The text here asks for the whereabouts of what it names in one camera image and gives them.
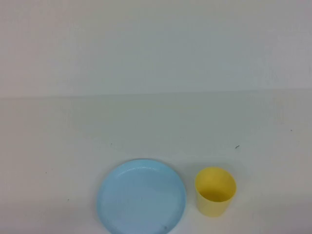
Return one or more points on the yellow plastic cup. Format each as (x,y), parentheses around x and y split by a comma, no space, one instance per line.
(215,185)

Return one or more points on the light blue round plate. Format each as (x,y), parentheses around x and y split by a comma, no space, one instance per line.
(141,200)

